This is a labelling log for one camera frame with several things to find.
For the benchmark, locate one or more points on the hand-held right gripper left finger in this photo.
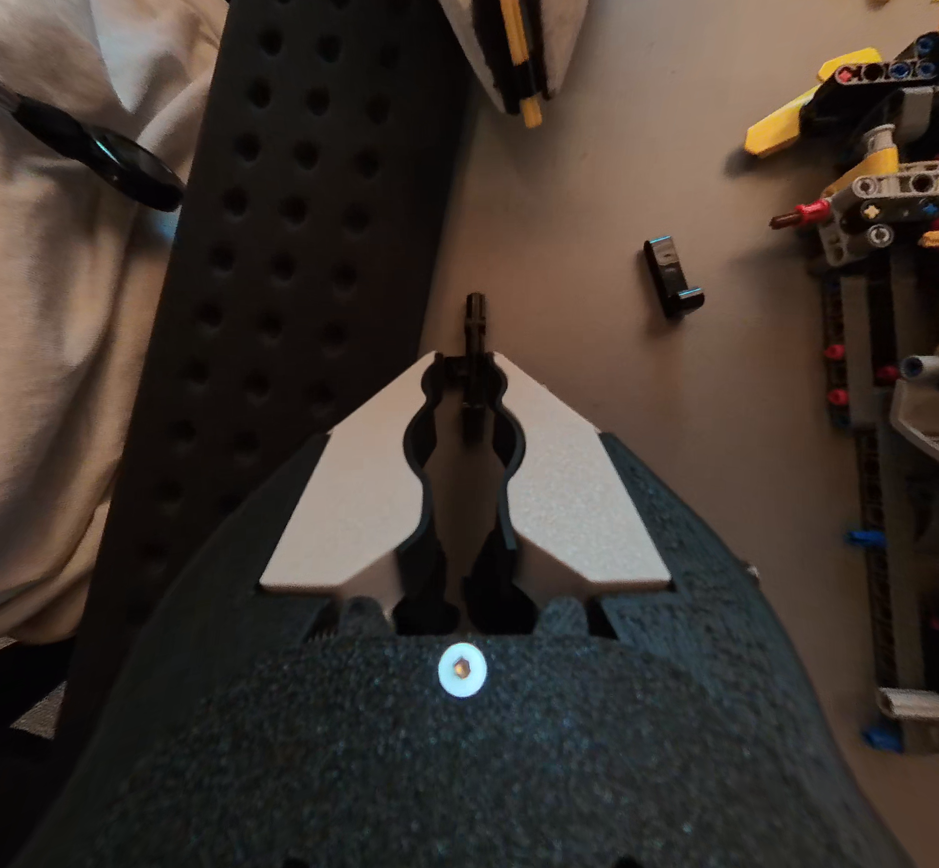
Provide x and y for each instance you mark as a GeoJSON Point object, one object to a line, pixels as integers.
{"type": "Point", "coordinates": [345, 508]}

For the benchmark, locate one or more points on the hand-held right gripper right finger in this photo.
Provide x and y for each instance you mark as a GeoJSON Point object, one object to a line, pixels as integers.
{"type": "Point", "coordinates": [579, 508]}

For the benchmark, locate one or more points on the yellow lego axle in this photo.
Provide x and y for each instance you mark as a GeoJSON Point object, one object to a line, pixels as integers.
{"type": "Point", "coordinates": [513, 24]}

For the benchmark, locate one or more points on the black lego beam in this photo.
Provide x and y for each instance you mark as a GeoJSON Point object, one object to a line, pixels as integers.
{"type": "Point", "coordinates": [475, 325]}

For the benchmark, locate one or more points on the black angled lego piece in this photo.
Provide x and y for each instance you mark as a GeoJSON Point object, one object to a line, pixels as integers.
{"type": "Point", "coordinates": [667, 274]}

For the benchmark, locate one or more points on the lego car chassis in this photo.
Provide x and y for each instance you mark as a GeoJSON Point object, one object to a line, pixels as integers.
{"type": "Point", "coordinates": [880, 222]}

